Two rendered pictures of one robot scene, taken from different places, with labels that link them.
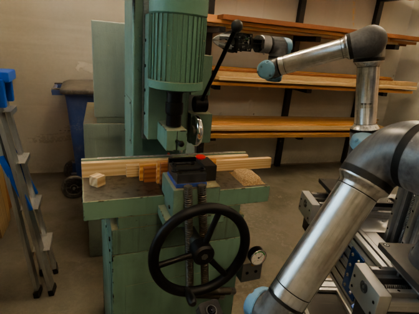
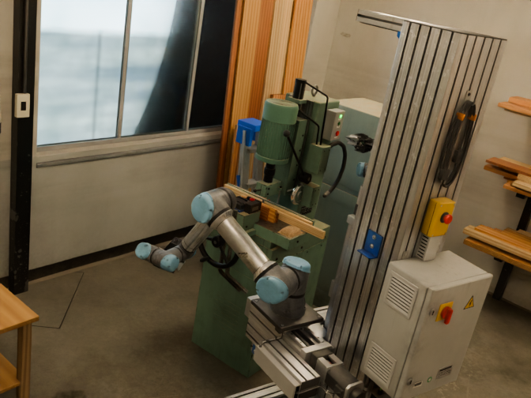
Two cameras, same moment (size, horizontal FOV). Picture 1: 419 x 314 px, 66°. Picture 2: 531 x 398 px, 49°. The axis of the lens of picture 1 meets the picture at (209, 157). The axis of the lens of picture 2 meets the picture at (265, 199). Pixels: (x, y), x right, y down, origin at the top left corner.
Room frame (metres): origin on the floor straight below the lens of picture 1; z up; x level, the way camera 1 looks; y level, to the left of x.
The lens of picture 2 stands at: (-0.58, -2.33, 2.10)
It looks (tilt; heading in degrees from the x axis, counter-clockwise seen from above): 21 degrees down; 56
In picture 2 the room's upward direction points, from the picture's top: 11 degrees clockwise
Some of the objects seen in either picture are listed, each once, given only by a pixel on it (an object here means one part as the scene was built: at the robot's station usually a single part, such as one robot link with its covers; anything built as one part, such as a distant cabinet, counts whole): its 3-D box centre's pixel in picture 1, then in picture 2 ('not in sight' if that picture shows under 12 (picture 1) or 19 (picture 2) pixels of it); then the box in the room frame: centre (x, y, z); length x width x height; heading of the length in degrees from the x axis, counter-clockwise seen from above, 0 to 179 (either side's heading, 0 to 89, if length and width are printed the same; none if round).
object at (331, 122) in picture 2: not in sight; (333, 124); (1.41, 0.12, 1.40); 0.10 x 0.06 x 0.16; 22
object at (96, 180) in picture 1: (97, 180); not in sight; (0.92, 0.34, 0.92); 0.03 x 0.03 x 0.03; 64
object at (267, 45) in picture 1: (263, 45); not in sight; (1.51, -0.19, 1.36); 0.08 x 0.05 x 0.08; 22
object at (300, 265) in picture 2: not in sight; (294, 274); (0.75, -0.65, 0.98); 0.13 x 0.12 x 0.14; 27
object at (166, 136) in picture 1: (171, 137); (268, 189); (1.08, 0.14, 1.03); 0.14 x 0.07 x 0.09; 22
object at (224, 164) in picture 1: (204, 166); (280, 215); (1.11, 0.02, 0.92); 0.55 x 0.02 x 0.04; 112
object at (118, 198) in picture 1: (181, 194); (250, 220); (0.96, 0.08, 0.87); 0.61 x 0.30 x 0.06; 112
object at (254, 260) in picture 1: (255, 256); not in sight; (0.96, -0.19, 0.65); 0.06 x 0.04 x 0.08; 112
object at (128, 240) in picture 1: (161, 195); (270, 230); (1.17, 0.18, 0.76); 0.57 x 0.45 x 0.09; 22
